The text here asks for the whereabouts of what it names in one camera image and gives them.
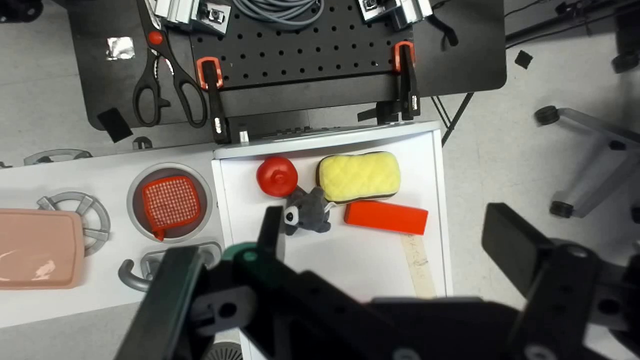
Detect black scissors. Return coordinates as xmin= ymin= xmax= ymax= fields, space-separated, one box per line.
xmin=131 ymin=0 xmax=210 ymax=129

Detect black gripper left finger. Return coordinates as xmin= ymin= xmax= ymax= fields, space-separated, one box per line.
xmin=257 ymin=203 xmax=288 ymax=262

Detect black clamp with orange handle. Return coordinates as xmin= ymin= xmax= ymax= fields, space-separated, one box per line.
xmin=194 ymin=53 xmax=236 ymax=145
xmin=357 ymin=39 xmax=424 ymax=126

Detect aluminium extrusion bar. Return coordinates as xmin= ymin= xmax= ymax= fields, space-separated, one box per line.
xmin=396 ymin=0 xmax=437 ymax=22
xmin=155 ymin=0 xmax=203 ymax=27

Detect grey coiled cable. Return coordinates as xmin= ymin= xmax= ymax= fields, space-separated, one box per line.
xmin=232 ymin=0 xmax=328 ymax=32

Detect black equipment stand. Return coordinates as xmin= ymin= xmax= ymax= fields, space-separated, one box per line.
xmin=504 ymin=0 xmax=640 ymax=74

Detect black velcro strap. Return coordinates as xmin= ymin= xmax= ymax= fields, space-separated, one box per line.
xmin=426 ymin=12 xmax=461 ymax=48

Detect orange mesh strainer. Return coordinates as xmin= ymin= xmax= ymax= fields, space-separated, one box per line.
xmin=138 ymin=173 xmax=204 ymax=241

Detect beige tape strip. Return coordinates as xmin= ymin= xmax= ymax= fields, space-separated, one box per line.
xmin=398 ymin=233 xmax=439 ymax=298

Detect grey toy faucet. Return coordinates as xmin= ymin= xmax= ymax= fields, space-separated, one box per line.
xmin=118 ymin=239 xmax=227 ymax=294

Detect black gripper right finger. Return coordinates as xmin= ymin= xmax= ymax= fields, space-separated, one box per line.
xmin=480 ymin=201 xmax=557 ymax=300

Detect orange-red rectangular block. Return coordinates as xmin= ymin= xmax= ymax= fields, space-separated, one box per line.
xmin=343 ymin=198 xmax=430 ymax=236

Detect black floor tape square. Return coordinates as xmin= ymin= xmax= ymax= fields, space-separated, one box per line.
xmin=514 ymin=48 xmax=536 ymax=70

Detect yellow sponge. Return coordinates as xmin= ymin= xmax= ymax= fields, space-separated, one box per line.
xmin=316 ymin=150 xmax=405 ymax=203

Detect red round toy vegetable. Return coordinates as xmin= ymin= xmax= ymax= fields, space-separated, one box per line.
xmin=257 ymin=153 xmax=300 ymax=200

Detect silver tape piece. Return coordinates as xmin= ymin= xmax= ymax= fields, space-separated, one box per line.
xmin=104 ymin=35 xmax=137 ymax=62

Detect aluminium corner bracket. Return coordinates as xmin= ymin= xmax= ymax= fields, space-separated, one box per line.
xmin=196 ymin=0 xmax=234 ymax=35
xmin=357 ymin=0 xmax=401 ymax=24

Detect grey toy burner grate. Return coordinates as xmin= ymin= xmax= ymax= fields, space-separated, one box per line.
xmin=36 ymin=190 xmax=114 ymax=255

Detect black table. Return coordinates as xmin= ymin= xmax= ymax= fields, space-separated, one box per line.
xmin=67 ymin=0 xmax=508 ymax=145

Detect white tray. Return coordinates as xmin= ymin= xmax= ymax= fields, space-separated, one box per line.
xmin=0 ymin=120 xmax=457 ymax=331

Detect black perforated breadboard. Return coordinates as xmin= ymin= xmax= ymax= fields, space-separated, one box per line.
xmin=188 ymin=0 xmax=416 ymax=89

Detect grey round ribbed disc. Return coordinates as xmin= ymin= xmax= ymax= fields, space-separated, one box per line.
xmin=203 ymin=339 xmax=246 ymax=360

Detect black foam pad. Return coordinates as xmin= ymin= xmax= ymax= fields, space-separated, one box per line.
xmin=99 ymin=105 xmax=137 ymax=144

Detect grey plush toy animal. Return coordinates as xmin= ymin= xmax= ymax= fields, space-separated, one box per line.
xmin=278 ymin=186 xmax=337 ymax=236

